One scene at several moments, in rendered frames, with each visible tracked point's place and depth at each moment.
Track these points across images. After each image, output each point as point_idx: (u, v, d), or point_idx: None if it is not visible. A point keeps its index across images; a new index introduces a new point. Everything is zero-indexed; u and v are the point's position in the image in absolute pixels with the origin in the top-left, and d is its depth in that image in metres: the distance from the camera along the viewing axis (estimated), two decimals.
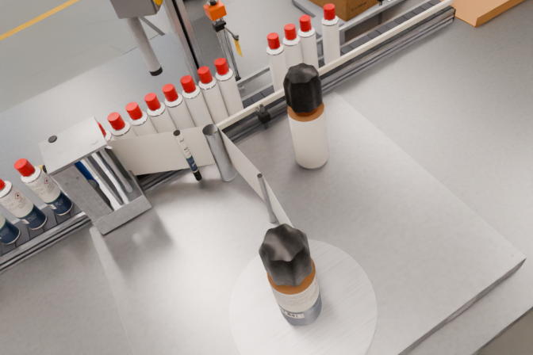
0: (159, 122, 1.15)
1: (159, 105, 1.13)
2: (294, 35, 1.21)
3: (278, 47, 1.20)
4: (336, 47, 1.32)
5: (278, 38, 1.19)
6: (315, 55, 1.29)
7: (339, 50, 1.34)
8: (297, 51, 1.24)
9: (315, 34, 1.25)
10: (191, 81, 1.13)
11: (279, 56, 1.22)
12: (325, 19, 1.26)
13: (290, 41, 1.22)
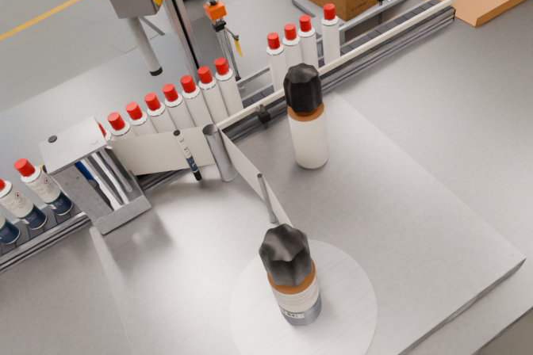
0: (159, 122, 1.15)
1: (159, 105, 1.13)
2: (294, 35, 1.21)
3: (278, 47, 1.20)
4: (336, 47, 1.32)
5: (278, 38, 1.19)
6: (315, 55, 1.29)
7: (339, 50, 1.34)
8: (297, 51, 1.24)
9: (315, 34, 1.25)
10: (191, 81, 1.13)
11: (279, 56, 1.22)
12: (325, 19, 1.26)
13: (290, 41, 1.22)
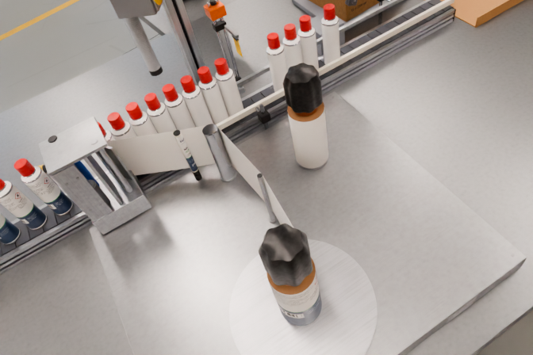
0: (159, 122, 1.15)
1: (159, 105, 1.13)
2: (294, 35, 1.21)
3: (278, 47, 1.20)
4: (336, 47, 1.32)
5: (278, 38, 1.19)
6: (315, 55, 1.29)
7: (339, 50, 1.34)
8: (297, 51, 1.24)
9: (315, 34, 1.25)
10: (191, 81, 1.13)
11: (279, 56, 1.22)
12: (325, 19, 1.26)
13: (290, 41, 1.22)
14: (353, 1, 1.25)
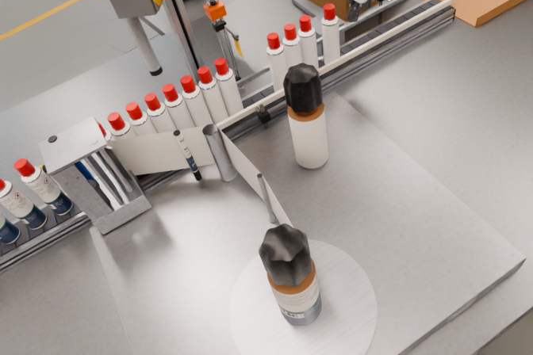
0: (159, 122, 1.15)
1: (159, 105, 1.13)
2: (294, 35, 1.21)
3: (278, 47, 1.20)
4: (336, 47, 1.32)
5: (278, 38, 1.19)
6: (315, 55, 1.29)
7: (339, 50, 1.34)
8: (297, 51, 1.24)
9: (315, 34, 1.25)
10: (191, 81, 1.13)
11: (279, 56, 1.22)
12: (325, 19, 1.26)
13: (290, 41, 1.22)
14: (354, 18, 1.29)
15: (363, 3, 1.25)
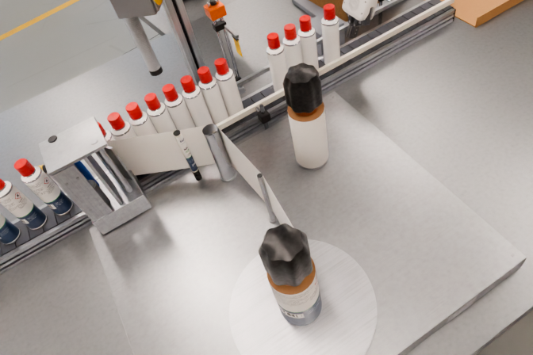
0: (159, 122, 1.15)
1: (159, 105, 1.13)
2: (294, 35, 1.21)
3: (278, 47, 1.20)
4: (336, 47, 1.32)
5: (278, 38, 1.19)
6: (315, 55, 1.29)
7: (339, 50, 1.34)
8: (297, 51, 1.24)
9: (315, 34, 1.25)
10: (191, 81, 1.13)
11: (279, 56, 1.22)
12: (325, 19, 1.26)
13: (290, 41, 1.22)
14: (354, 34, 1.34)
15: (362, 20, 1.30)
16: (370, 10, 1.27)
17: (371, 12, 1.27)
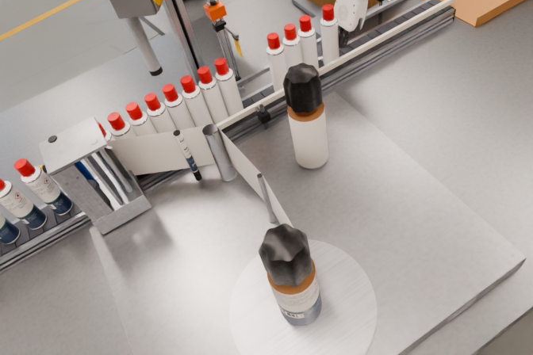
0: (159, 122, 1.15)
1: (159, 105, 1.13)
2: (294, 35, 1.21)
3: (278, 47, 1.20)
4: (335, 48, 1.32)
5: (278, 38, 1.19)
6: (315, 55, 1.29)
7: (339, 51, 1.34)
8: (297, 51, 1.24)
9: (315, 34, 1.25)
10: (191, 81, 1.13)
11: (279, 56, 1.22)
12: (324, 20, 1.25)
13: (290, 41, 1.22)
14: (343, 44, 1.34)
15: (351, 30, 1.30)
16: (358, 21, 1.27)
17: (360, 22, 1.28)
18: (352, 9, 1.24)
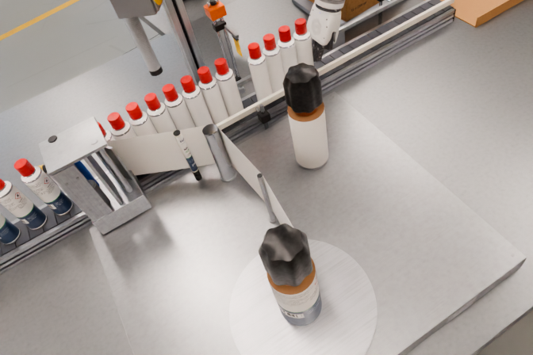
0: (159, 122, 1.15)
1: (159, 105, 1.13)
2: (274, 45, 1.20)
3: (258, 56, 1.19)
4: (309, 62, 1.30)
5: (258, 47, 1.17)
6: (295, 65, 1.28)
7: (313, 64, 1.32)
8: (277, 61, 1.23)
9: (294, 44, 1.24)
10: (191, 81, 1.13)
11: (261, 66, 1.20)
12: (297, 33, 1.23)
13: (270, 51, 1.21)
14: (318, 58, 1.32)
15: (326, 44, 1.28)
16: (332, 35, 1.25)
17: (334, 36, 1.26)
18: (325, 24, 1.22)
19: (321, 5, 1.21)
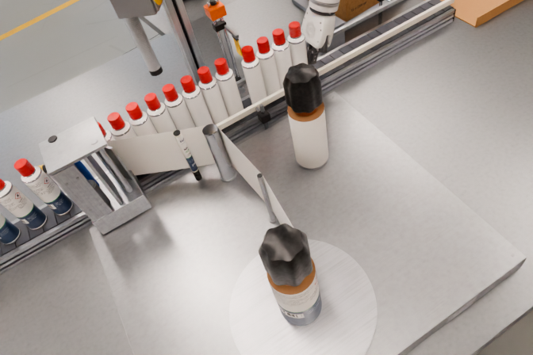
0: (159, 122, 1.15)
1: (159, 105, 1.13)
2: (267, 48, 1.19)
3: (252, 59, 1.19)
4: None
5: (252, 51, 1.17)
6: (289, 68, 1.27)
7: None
8: (270, 63, 1.22)
9: (289, 47, 1.23)
10: (191, 81, 1.13)
11: (254, 69, 1.20)
12: (291, 36, 1.23)
13: (264, 55, 1.20)
14: (312, 61, 1.32)
15: (320, 47, 1.28)
16: (327, 38, 1.25)
17: (328, 40, 1.25)
18: (320, 27, 1.22)
19: (315, 9, 1.21)
